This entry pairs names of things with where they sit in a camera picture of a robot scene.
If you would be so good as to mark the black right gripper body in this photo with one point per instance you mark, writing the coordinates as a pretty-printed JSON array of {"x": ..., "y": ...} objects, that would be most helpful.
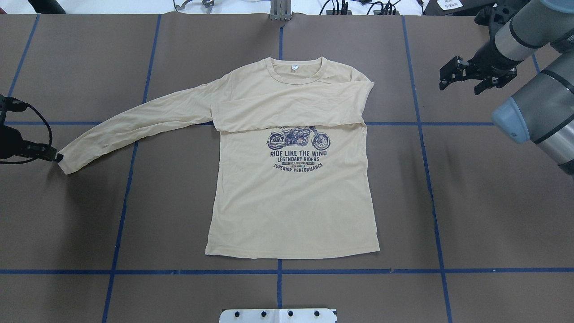
[{"x": 484, "y": 57}]

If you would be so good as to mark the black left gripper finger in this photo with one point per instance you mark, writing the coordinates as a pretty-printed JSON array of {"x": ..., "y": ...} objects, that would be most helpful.
[{"x": 49, "y": 154}]

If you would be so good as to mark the black labelled box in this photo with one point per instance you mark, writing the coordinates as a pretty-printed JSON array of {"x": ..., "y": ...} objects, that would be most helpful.
[{"x": 455, "y": 7}]

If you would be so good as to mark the cream long-sleeve printed shirt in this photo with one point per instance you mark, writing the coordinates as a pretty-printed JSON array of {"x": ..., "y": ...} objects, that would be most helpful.
[{"x": 292, "y": 178}]

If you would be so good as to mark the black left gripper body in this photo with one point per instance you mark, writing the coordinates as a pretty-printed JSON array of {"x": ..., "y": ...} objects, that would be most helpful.
[{"x": 10, "y": 142}]

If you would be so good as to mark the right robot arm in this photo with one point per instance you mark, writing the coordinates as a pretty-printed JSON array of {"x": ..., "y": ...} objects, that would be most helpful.
[{"x": 542, "y": 110}]

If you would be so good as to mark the white camera mast base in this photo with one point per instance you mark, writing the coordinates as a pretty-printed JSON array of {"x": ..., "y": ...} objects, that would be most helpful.
[{"x": 288, "y": 315}]

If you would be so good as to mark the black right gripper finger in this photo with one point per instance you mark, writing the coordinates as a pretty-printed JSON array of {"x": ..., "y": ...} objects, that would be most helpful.
[
  {"x": 488, "y": 82},
  {"x": 453, "y": 71}
]

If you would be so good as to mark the aluminium frame post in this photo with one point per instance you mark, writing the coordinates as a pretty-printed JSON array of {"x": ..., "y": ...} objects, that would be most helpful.
[{"x": 280, "y": 10}]

